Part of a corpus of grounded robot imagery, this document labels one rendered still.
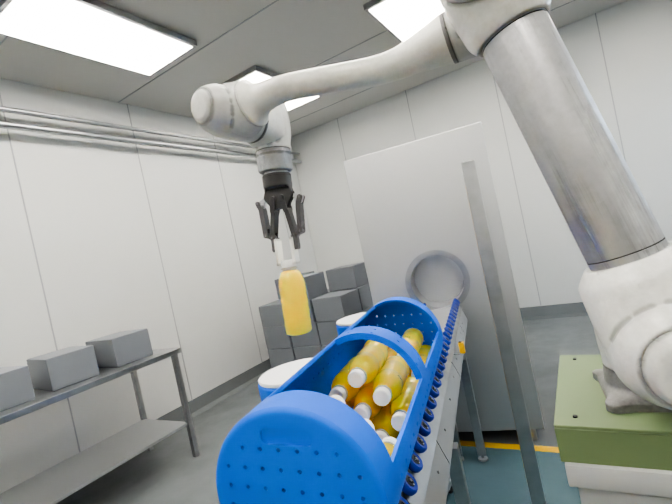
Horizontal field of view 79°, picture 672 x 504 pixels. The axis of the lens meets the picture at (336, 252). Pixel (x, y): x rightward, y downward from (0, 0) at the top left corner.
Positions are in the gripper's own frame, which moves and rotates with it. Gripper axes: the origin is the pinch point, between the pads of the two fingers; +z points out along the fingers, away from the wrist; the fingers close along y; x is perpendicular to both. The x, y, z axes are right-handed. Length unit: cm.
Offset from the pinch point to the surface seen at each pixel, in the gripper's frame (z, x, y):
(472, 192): -15, -97, -47
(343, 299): 57, -313, 94
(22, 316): 22, -126, 298
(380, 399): 35.5, 8.0, -21.9
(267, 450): 29, 42, -13
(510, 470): 139, -147, -49
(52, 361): 51, -95, 228
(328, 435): 27, 42, -23
